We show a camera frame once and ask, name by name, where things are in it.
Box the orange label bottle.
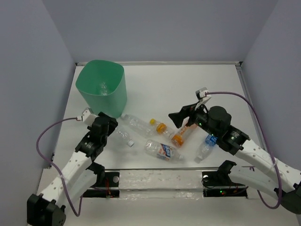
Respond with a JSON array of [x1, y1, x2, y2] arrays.
[[171, 120, 197, 147]]

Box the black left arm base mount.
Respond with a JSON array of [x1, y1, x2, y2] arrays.
[[83, 172, 120, 198]]

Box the small clear plastic bottle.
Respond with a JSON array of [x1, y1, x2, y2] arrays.
[[97, 81, 111, 96]]

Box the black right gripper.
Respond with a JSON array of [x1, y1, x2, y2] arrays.
[[168, 99, 218, 137]]

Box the clear bottle yellow cap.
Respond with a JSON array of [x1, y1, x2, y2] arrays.
[[149, 119, 175, 140]]

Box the crushed clear bottle white cap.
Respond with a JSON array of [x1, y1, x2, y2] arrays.
[[114, 125, 135, 147]]

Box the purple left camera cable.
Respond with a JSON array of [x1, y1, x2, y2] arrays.
[[36, 117, 84, 217]]

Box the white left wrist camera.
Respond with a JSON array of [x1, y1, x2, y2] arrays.
[[76, 108, 98, 126]]

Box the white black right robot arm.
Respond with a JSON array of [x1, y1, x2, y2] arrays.
[[168, 103, 301, 215]]

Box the green plastic bin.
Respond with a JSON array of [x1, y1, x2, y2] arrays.
[[75, 60, 127, 118]]

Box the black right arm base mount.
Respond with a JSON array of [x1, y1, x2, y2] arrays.
[[201, 160, 248, 198]]

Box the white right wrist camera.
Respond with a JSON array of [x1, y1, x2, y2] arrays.
[[195, 87, 211, 110]]

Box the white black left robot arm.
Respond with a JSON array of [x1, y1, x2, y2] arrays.
[[26, 108, 118, 226]]

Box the clear bottle white blue label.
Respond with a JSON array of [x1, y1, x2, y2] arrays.
[[144, 139, 185, 162]]

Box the long clear bottle white cap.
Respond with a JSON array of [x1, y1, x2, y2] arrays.
[[121, 114, 153, 138]]

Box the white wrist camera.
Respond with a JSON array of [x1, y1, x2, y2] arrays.
[[195, 87, 211, 110], [76, 108, 98, 126]]

